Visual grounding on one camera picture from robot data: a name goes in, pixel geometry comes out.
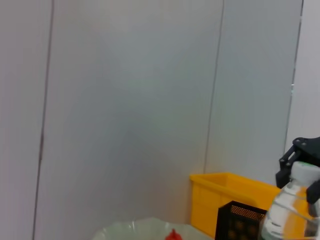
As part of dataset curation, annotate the clear green-labelled water bottle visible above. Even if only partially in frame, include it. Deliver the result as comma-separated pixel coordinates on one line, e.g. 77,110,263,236
259,161,320,240

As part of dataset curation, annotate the black mesh pen holder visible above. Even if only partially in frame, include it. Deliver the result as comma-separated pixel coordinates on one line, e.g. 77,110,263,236
214,200,268,240

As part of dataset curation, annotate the yellow plastic bin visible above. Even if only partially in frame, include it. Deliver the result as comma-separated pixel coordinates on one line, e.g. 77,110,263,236
189,171,311,240

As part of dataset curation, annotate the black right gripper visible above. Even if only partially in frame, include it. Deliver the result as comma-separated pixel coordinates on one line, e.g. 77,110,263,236
275,136,320,217

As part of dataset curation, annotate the translucent wavy glass fruit bowl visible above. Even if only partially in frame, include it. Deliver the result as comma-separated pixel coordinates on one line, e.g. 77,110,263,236
92,216,216,240

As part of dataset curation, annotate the orange fruit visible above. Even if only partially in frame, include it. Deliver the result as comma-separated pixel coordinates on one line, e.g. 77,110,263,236
166,228,183,240

